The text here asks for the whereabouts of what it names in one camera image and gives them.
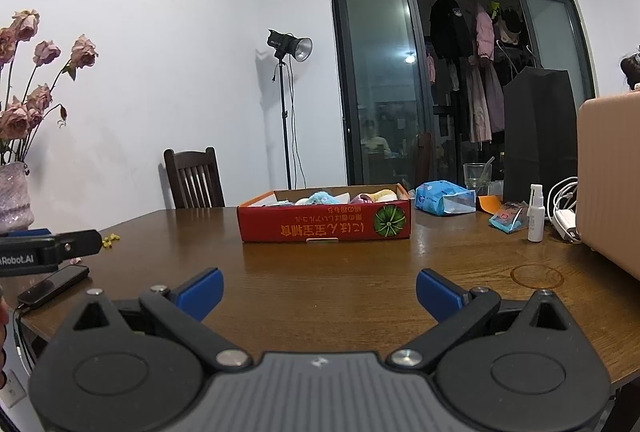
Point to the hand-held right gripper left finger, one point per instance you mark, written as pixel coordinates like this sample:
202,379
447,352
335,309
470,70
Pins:
202,289

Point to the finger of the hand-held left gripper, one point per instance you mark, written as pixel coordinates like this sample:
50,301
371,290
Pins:
80,242
22,232

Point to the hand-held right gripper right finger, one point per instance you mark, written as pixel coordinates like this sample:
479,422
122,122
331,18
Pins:
437,297

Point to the yellow and white plush toy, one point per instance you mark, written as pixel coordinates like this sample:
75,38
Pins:
386,195

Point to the pink satin bow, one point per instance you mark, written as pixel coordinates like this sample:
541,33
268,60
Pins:
361,198

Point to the white cloth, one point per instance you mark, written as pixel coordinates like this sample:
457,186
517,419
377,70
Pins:
301,201

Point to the red cardboard box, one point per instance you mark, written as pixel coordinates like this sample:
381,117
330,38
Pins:
320,224

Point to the light blue plush toy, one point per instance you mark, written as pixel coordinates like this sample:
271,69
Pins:
320,198

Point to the scattered yellow bits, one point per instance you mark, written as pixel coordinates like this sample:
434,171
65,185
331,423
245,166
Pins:
111,239

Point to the pale pink glitter vase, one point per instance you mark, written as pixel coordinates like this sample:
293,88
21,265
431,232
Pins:
15,197

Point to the black phone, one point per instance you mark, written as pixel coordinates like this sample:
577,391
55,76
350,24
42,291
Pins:
52,287

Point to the blue tissue pack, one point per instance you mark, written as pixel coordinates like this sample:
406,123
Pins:
435,197

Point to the teal snack packet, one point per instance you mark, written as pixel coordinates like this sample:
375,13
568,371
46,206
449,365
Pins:
506,219

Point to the orange card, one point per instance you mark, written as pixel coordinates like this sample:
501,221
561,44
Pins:
487,203

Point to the dark wooden chair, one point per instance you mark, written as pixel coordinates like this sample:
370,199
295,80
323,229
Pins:
192,182

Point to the dried pink roses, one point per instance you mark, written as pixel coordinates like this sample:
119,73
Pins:
17,119

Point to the clear drinking glass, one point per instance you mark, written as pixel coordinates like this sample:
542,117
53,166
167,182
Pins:
475,182

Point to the white spray bottle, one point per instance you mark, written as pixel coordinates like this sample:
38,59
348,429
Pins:
536,219

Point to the clear straw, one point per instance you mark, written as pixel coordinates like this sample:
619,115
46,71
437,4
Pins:
487,166

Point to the white charger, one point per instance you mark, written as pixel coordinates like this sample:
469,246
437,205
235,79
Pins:
567,224

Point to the black paper bag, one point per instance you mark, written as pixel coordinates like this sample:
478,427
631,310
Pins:
540,137

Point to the long mauve hanging coat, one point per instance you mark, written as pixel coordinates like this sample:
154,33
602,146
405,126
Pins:
482,107

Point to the beige box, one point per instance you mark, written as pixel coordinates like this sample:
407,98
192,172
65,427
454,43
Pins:
610,182

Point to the dark sliding glass door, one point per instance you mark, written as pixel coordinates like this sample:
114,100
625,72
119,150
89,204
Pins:
380,77

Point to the studio light on stand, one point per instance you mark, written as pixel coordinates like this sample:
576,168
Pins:
282,44

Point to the pink hanging jacket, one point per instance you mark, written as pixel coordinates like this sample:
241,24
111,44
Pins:
484,37

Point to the black hanging jacket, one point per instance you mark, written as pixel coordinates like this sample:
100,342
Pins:
450,27

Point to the white wall socket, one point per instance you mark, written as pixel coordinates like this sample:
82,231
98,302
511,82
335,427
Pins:
12,389

